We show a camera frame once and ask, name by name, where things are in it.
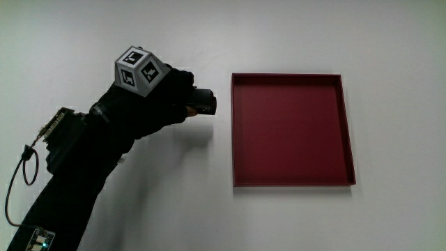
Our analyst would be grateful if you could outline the person's left hand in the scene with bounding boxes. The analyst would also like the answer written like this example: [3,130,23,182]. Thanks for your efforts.
[91,45,199,141]

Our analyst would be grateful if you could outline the person's left forearm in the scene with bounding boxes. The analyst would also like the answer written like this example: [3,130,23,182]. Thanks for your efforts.
[6,110,136,251]

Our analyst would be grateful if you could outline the white desk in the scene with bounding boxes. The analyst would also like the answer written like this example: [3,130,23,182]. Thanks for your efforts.
[0,0,446,251]

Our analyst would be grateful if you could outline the black sensor module with connectors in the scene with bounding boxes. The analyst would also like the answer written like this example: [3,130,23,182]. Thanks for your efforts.
[38,107,87,147]

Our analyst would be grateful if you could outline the red square tray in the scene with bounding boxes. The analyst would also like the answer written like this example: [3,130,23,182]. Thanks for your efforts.
[231,72,357,188]

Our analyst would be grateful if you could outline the small circuit board with light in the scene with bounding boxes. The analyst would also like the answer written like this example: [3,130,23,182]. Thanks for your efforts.
[24,228,56,251]

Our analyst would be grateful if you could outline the black thin cable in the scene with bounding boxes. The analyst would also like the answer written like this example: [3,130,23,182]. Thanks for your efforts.
[4,135,46,234]

